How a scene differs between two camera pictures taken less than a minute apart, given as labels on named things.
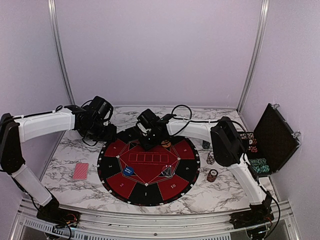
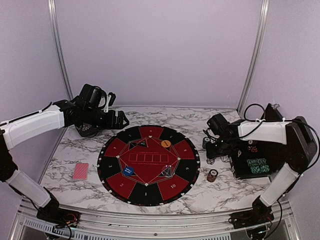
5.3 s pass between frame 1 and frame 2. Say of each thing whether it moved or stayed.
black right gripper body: moved
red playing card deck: stayed
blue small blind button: stayed
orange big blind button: stayed
